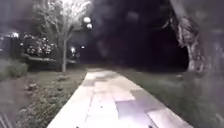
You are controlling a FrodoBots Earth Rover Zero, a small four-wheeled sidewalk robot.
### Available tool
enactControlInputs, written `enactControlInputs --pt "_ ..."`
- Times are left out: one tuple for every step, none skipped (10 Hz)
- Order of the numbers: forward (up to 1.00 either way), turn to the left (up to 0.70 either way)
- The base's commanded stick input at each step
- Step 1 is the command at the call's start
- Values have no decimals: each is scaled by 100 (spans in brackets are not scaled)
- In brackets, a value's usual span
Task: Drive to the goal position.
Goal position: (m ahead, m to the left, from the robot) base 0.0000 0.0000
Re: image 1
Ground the grey paved path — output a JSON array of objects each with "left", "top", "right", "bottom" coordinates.
[{"left": 46, "top": 68, "right": 195, "bottom": 128}]

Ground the twin globe street lamp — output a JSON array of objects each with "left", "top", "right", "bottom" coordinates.
[{"left": 82, "top": 16, "right": 94, "bottom": 30}]

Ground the pale bare tree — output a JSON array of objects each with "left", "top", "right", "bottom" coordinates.
[{"left": 33, "top": 0, "right": 95, "bottom": 74}]

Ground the grass with fallen leaves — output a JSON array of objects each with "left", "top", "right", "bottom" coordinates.
[{"left": 0, "top": 67, "right": 88, "bottom": 128}]

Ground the large thick tree trunk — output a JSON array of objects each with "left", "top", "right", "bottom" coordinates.
[{"left": 166, "top": 0, "right": 224, "bottom": 75}]

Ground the low bush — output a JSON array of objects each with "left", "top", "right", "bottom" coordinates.
[{"left": 0, "top": 59, "right": 30, "bottom": 80}]

